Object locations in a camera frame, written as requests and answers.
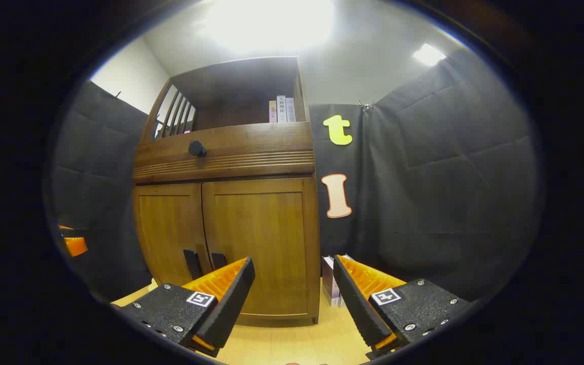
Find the thin upright book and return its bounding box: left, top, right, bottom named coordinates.
left=321, top=256, right=336, bottom=305
left=330, top=255, right=353, bottom=308

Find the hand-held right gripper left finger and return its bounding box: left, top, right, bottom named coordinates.
left=112, top=256, right=256, bottom=358

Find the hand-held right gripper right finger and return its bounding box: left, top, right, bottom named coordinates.
left=333, top=254, right=475, bottom=360

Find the large ceiling light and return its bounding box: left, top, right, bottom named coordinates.
left=206, top=0, right=336, bottom=51

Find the black backdrop cloth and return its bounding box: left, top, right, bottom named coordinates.
left=51, top=48, right=543, bottom=305

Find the wooden double-door shoe cabinet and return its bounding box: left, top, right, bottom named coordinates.
left=132, top=56, right=321, bottom=325

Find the small ceiling light panel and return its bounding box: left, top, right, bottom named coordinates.
left=413, top=43, right=447, bottom=67

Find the wooden cabinet door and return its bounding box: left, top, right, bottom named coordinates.
left=202, top=177, right=320, bottom=320
left=135, top=184, right=212, bottom=287

